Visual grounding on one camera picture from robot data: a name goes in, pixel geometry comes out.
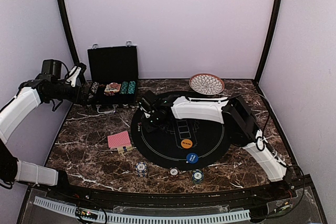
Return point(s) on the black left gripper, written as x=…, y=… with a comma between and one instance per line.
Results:
x=75, y=99

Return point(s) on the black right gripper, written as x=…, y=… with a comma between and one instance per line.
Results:
x=150, y=129

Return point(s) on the orange big blind button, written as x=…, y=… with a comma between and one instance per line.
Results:
x=186, y=143

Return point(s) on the brown white chip stack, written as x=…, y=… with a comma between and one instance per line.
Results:
x=174, y=172

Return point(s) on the blue small blind button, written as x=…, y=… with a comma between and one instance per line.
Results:
x=192, y=158

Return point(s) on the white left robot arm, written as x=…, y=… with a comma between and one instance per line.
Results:
x=12, y=114

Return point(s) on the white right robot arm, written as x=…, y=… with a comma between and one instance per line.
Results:
x=244, y=132

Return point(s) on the red playing card deck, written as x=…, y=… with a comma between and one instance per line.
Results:
x=120, y=141

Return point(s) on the round black poker mat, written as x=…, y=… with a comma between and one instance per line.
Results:
x=180, y=129

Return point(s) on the blue white chip stack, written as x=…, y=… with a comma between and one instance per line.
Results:
x=141, y=169

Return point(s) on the teal chip row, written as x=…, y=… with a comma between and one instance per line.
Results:
x=131, y=87

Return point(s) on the green chip row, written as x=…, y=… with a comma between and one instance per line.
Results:
x=124, y=87

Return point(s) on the boxed card deck in case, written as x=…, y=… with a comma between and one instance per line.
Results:
x=112, y=88

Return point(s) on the black poker chip case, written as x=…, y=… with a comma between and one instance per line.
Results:
x=113, y=64

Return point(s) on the patterned ceramic plate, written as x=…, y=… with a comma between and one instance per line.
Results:
x=207, y=84

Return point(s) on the white slotted cable duct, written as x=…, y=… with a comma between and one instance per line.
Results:
x=87, y=215

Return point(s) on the left black frame post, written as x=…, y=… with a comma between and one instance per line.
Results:
x=68, y=33

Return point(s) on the black frame post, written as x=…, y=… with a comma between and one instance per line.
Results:
x=68, y=33
x=268, y=41

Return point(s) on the right black frame post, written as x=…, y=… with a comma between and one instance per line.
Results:
x=268, y=41

